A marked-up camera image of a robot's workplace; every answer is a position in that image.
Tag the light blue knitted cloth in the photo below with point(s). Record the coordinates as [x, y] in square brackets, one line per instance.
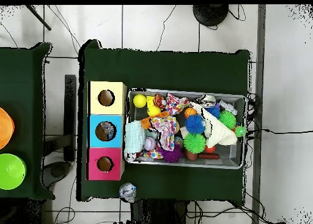
[134, 138]

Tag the green spiky rubber ball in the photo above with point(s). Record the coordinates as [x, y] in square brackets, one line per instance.
[195, 143]

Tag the colourful dotted cloth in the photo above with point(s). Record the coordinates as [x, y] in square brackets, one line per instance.
[176, 104]
[166, 133]

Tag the green plastic bowl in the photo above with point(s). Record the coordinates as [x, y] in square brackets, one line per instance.
[11, 171]

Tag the purple spiky rubber toy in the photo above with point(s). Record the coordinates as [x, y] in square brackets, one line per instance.
[172, 156]

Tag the orange toy building brick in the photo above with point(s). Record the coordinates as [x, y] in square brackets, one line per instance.
[144, 123]

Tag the orange plastic bowl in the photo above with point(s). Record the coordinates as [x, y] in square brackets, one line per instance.
[5, 128]

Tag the cream knitted cloth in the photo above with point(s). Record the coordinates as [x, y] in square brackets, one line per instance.
[220, 133]

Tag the yellow ball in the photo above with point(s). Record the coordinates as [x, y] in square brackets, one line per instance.
[154, 111]
[139, 101]

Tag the wooden box with three holes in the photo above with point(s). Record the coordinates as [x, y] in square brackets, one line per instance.
[117, 106]

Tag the blue spiky rubber ball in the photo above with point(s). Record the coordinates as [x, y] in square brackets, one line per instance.
[195, 124]

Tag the green spiky caterpillar toy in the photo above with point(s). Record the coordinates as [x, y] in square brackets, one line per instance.
[227, 120]

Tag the black rod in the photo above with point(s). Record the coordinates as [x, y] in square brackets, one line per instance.
[39, 17]

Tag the black round stand base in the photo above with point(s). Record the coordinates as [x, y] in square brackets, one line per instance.
[210, 14]

